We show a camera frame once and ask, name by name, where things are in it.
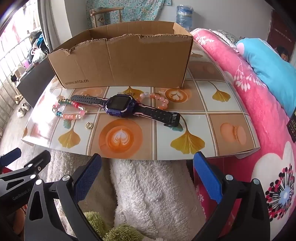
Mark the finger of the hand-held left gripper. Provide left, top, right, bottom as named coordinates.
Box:
left=0, top=148, right=22, bottom=168
left=0, top=149, right=52, bottom=210

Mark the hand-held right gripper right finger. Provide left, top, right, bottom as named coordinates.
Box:
left=192, top=152, right=271, bottom=241

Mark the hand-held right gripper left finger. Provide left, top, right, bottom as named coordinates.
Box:
left=23, top=153, right=103, bottom=241

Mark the multicoloured bead bracelet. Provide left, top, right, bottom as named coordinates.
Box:
left=52, top=98, right=88, bottom=120

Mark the purple smartwatch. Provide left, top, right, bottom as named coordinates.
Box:
left=70, top=94, right=181, bottom=127

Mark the pink bead bracelet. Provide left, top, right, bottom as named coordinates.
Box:
left=136, top=91, right=169, bottom=110

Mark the brown cardboard box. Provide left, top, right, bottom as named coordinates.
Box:
left=47, top=21, right=193, bottom=90

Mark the pair of white shoes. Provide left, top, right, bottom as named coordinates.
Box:
left=17, top=102, right=31, bottom=118

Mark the leaf and coffee print tablecloth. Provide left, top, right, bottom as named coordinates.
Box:
left=21, top=40, right=262, bottom=161

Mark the dark flat board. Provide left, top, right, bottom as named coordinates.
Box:
left=17, top=61, right=62, bottom=106

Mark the pink floral blanket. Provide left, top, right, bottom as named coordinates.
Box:
left=191, top=28, right=296, bottom=237

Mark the white window railing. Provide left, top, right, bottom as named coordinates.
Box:
left=0, top=35, right=30, bottom=130

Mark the black tag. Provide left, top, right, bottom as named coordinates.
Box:
left=286, top=111, right=296, bottom=142

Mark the pile of clothes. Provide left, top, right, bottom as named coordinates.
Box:
left=27, top=31, right=50, bottom=63

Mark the blue pillow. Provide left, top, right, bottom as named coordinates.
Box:
left=236, top=38, right=296, bottom=117

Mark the grey curtain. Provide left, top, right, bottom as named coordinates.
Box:
left=38, top=0, right=74, bottom=50

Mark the grey glitter cloth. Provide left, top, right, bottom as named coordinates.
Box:
left=209, top=29, right=240, bottom=44

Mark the wooden chair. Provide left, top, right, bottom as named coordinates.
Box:
left=90, top=6, right=124, bottom=28

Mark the blue water jug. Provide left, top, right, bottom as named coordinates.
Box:
left=176, top=5, right=193, bottom=32

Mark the dark red door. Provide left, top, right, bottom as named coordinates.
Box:
left=266, top=10, right=296, bottom=63

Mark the teal floral hanging cloth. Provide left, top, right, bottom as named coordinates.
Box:
left=86, top=0, right=173, bottom=22

